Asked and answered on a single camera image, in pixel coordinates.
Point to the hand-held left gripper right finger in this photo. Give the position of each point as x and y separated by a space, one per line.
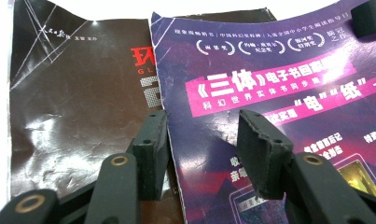
263 158

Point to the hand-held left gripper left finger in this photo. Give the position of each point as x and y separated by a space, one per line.
151 158

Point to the purple paperback book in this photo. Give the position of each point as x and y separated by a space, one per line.
269 93

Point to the dark brown glossy book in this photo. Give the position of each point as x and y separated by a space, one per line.
76 109

